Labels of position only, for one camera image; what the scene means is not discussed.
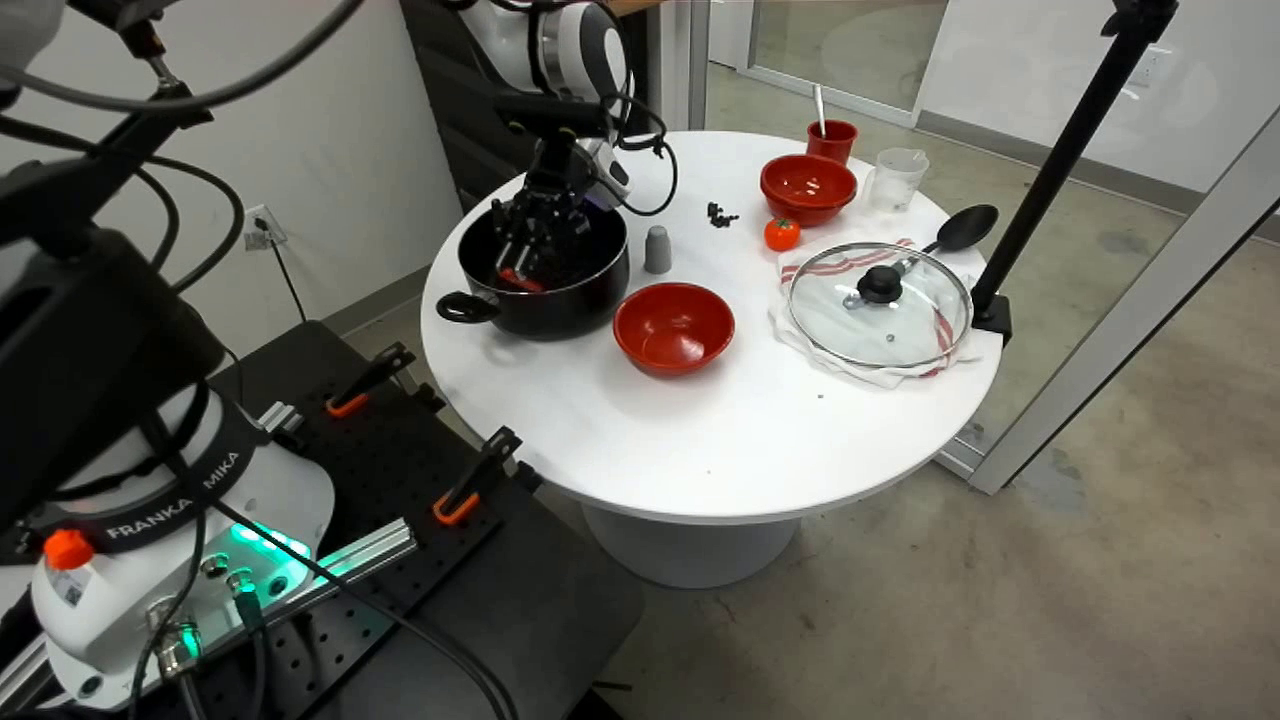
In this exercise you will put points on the small black clip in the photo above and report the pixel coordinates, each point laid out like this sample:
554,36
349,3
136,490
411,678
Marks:
721,215

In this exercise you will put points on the deep red bowl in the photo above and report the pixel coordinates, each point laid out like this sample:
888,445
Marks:
805,185

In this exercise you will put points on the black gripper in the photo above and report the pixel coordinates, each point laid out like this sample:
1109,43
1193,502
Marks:
562,165

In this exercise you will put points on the black plastic serving spoon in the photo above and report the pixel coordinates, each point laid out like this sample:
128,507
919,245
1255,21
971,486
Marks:
960,225

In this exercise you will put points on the aluminium rail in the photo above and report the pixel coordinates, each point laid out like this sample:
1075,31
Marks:
373,546

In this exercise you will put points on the white wall outlet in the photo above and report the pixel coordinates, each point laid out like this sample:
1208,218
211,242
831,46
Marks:
255,225

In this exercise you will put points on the clear plastic cup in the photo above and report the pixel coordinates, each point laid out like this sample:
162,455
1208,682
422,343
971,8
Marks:
900,183

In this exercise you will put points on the Franka robot arm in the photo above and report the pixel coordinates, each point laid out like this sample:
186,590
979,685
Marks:
265,495

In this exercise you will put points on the grey metal door frame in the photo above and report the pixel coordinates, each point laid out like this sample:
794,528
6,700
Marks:
1132,322

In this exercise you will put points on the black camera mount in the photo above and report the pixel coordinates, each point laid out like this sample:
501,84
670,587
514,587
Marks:
147,127

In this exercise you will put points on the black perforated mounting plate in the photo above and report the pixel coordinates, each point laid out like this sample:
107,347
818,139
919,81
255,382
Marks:
533,614

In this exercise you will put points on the black cabinet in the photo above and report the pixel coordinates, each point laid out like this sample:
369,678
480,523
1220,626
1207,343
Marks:
442,81

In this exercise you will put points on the red mug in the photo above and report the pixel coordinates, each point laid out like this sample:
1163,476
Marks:
833,142

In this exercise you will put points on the shallow red bowl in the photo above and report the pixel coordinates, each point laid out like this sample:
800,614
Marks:
674,329

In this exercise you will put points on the orange round knob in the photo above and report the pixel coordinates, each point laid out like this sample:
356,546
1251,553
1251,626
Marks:
65,551

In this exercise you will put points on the small orange toy tomato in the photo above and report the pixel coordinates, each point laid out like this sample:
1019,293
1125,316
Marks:
783,238

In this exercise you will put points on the grey salt shaker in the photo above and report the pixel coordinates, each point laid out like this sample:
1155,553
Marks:
658,249

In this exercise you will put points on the white straw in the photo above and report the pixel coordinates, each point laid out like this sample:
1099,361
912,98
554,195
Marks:
821,106

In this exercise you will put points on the black cooking pot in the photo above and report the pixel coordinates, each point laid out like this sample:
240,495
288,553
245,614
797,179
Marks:
586,303

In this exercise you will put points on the white table pedestal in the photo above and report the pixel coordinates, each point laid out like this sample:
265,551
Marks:
694,553

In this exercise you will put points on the black tripod pole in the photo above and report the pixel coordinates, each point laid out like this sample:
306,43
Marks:
1064,145

